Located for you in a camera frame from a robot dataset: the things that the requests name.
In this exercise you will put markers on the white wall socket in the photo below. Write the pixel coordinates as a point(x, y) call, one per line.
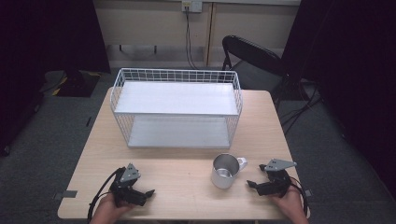
point(192, 6)

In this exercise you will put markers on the person's left hand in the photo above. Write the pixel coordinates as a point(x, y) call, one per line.
point(109, 211)

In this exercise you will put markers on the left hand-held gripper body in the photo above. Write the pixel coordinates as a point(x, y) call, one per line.
point(126, 189)

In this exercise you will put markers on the black curtain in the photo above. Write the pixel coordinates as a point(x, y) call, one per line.
point(46, 40)
point(351, 77)

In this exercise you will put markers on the black folding chair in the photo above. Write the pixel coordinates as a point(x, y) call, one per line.
point(252, 57)

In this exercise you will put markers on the black stand base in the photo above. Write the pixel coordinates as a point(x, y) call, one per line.
point(73, 84)

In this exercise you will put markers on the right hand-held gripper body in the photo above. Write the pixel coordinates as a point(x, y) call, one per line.
point(275, 183)

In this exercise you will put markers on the silver metal mug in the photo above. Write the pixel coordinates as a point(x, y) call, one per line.
point(221, 181)

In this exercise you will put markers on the person's right hand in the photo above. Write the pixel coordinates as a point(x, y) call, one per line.
point(289, 207)

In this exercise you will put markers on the grey tape strip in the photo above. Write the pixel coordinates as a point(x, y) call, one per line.
point(308, 193)
point(67, 194)

